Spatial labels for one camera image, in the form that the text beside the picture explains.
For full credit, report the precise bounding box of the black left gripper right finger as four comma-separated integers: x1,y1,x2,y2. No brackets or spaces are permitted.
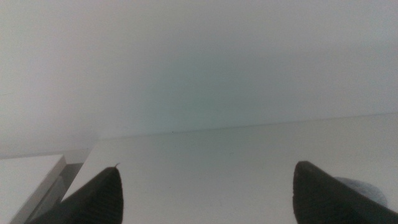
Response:
292,160,398,224

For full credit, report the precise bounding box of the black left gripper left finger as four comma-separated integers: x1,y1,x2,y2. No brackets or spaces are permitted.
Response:
27,166,124,224

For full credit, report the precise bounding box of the round grey cup mat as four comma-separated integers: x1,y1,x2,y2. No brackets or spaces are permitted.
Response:
334,176,389,208

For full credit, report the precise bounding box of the white side table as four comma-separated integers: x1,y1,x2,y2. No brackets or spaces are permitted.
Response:
0,154,68,224

